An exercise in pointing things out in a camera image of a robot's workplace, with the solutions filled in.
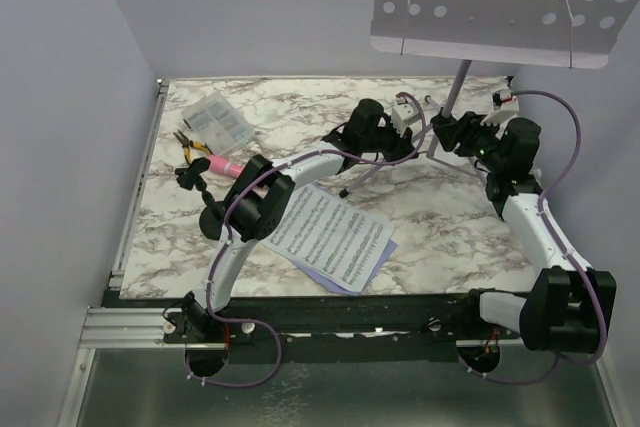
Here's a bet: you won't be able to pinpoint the lilac music stand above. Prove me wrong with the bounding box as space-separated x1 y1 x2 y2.
339 0 640 199

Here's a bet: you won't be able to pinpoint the black microphone desk stand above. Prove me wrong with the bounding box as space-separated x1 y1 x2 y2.
174 157 225 240

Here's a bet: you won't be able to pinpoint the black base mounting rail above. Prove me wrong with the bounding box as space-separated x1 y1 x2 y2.
102 289 589 363

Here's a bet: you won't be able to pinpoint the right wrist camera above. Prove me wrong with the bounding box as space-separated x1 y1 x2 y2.
481 89 519 126

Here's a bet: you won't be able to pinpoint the white sheet music page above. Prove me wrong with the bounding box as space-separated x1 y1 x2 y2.
262 184 394 291

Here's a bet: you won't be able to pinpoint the pink toy microphone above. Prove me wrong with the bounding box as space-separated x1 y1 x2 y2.
207 155 244 179

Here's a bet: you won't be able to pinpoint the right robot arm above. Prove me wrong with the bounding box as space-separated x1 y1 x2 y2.
431 112 617 354

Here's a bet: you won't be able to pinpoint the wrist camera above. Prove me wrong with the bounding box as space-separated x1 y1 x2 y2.
390 94 422 135
481 89 519 126

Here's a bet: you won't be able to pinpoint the clear plastic compartment box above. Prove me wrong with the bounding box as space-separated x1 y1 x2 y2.
181 92 255 157

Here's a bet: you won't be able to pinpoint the aluminium extrusion frame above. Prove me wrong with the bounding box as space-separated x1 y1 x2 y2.
57 79 170 426

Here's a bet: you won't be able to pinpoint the lilac paper sheet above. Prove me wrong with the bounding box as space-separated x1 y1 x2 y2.
293 240 398 296

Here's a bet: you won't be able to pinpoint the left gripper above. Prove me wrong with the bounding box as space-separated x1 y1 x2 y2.
358 117 413 166

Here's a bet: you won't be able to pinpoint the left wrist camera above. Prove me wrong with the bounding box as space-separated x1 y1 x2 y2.
390 94 422 135

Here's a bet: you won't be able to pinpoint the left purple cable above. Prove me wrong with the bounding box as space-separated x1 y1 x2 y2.
199 91 434 328

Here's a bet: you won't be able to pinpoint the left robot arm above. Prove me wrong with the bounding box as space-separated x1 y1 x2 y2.
175 99 417 342

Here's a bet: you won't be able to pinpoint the yellow handled pliers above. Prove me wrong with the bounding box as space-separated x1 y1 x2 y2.
173 130 213 165

